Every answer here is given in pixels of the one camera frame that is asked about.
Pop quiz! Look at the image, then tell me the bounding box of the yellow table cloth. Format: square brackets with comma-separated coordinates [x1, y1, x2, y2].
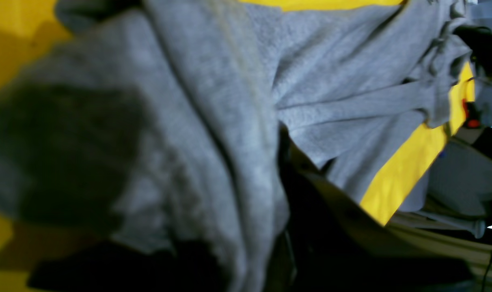
[0, 0, 475, 292]

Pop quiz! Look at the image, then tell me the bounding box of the grey t-shirt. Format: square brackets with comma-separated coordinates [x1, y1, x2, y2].
[0, 0, 469, 292]

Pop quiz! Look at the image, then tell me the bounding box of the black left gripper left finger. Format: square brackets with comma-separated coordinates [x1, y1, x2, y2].
[27, 241, 229, 292]

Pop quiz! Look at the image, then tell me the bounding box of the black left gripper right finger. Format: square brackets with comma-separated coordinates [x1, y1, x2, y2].
[266, 126, 475, 292]

